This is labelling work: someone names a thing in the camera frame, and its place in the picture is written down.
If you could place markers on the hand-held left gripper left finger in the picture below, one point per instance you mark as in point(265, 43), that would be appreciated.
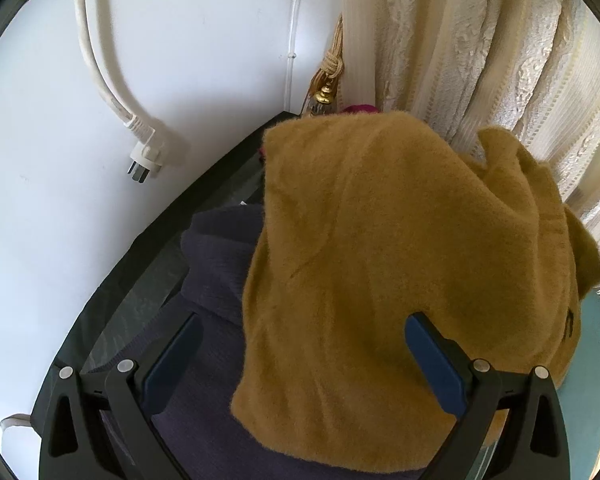
point(172, 365)

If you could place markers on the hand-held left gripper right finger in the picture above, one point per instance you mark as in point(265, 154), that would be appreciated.
point(437, 365)

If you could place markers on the mustard fuzzy sweater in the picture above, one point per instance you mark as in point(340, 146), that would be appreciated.
point(360, 240)

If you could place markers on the black fabric basket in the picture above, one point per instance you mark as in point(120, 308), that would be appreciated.
point(155, 270)

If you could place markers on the teal bed sheet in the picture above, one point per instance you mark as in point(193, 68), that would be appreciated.
point(592, 340)

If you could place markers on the magenta cloth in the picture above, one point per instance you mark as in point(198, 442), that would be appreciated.
point(360, 108)

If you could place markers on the gold curtain tassel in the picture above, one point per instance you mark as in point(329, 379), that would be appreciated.
point(330, 67)

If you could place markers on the cream patterned curtain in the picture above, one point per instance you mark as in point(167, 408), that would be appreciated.
point(480, 50)

